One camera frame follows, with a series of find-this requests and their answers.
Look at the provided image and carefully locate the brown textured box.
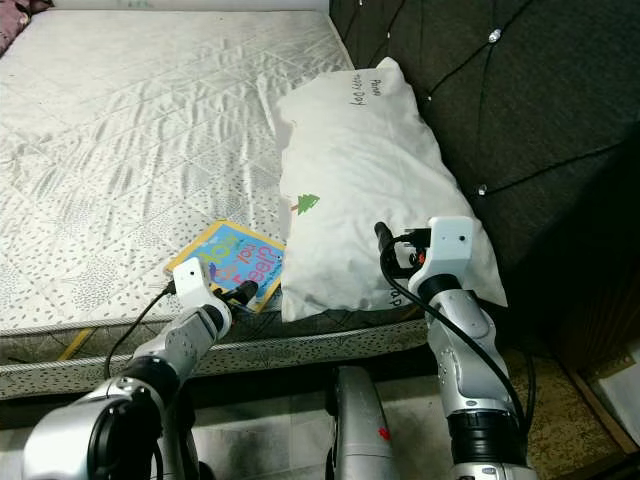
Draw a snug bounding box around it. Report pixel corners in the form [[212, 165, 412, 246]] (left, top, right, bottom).
[[510, 345, 640, 480]]

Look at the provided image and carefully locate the white quilted mattress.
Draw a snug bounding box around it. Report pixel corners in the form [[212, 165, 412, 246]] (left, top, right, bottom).
[[0, 10, 453, 401]]

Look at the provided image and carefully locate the pink mouse print blanket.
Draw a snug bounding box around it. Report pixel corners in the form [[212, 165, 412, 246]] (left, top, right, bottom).
[[0, 0, 53, 56]]

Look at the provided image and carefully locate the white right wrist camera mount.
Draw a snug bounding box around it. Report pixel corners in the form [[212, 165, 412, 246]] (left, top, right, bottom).
[[410, 216, 477, 293]]

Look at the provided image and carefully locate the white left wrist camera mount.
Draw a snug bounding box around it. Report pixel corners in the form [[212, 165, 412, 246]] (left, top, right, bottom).
[[172, 257, 229, 319]]

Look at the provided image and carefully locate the silver right robot leg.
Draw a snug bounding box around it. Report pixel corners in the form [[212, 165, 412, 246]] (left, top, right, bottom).
[[323, 365, 408, 480]]

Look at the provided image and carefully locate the dark bed frame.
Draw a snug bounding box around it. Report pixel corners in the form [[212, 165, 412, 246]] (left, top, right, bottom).
[[0, 365, 451, 431]]

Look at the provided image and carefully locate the dark grey tufted headboard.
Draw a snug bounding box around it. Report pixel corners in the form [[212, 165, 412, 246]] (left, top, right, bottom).
[[328, 0, 640, 386]]

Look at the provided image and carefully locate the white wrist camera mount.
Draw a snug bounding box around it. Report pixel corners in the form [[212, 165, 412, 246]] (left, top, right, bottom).
[[172, 257, 229, 319], [410, 216, 477, 293]]

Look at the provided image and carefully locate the colourful children's book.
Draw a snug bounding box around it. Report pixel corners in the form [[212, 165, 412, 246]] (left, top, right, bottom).
[[165, 219, 287, 314]]

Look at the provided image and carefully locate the white pillow green tree print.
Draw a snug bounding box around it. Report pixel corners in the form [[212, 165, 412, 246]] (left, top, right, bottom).
[[277, 57, 511, 323]]

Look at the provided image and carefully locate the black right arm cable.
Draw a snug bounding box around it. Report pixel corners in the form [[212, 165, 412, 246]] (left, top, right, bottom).
[[380, 245, 538, 433]]

